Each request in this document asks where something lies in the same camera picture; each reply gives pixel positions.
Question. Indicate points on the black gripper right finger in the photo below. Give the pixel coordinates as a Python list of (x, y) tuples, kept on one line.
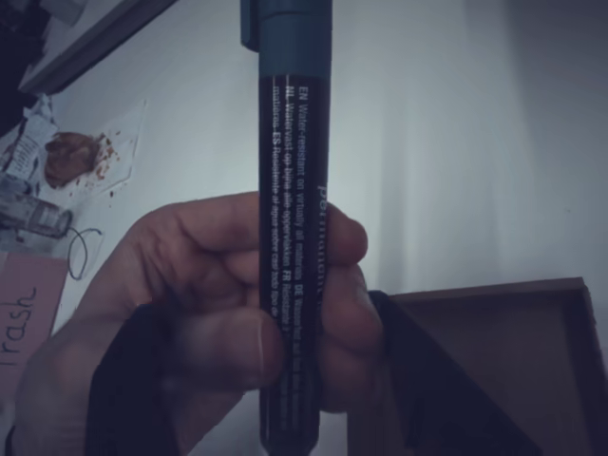
[(437, 389)]

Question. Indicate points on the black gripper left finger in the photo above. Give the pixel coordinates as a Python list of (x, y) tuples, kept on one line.
[(138, 380)]

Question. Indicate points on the black marker green cap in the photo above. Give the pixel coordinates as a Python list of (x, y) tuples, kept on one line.
[(294, 142)]

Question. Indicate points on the person's left hand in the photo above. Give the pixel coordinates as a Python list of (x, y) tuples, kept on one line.
[(199, 266)]

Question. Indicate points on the open brown cardboard box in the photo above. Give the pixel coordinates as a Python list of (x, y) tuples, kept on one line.
[(522, 342)]

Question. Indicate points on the pink paper trash note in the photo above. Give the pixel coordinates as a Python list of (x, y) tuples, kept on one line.
[(43, 275)]

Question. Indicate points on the brown cookie on plastic wrap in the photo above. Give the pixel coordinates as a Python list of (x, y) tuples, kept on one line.
[(66, 157)]

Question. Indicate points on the clear plastic sheet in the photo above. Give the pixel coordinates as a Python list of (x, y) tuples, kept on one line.
[(128, 142)]

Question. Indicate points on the crumpled printed wrapper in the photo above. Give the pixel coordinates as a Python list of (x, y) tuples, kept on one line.
[(28, 142)]

